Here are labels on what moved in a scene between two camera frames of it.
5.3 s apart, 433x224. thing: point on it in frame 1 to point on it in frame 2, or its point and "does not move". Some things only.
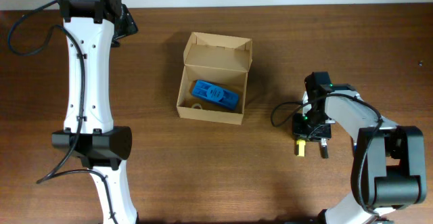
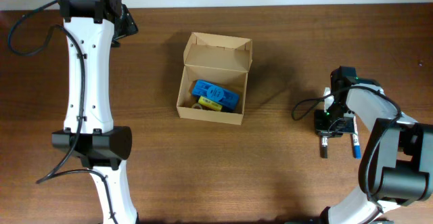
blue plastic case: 227,98 does not move
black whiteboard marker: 324,147 does not move
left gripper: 128,28 does not move
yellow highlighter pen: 301,147 to 207,102
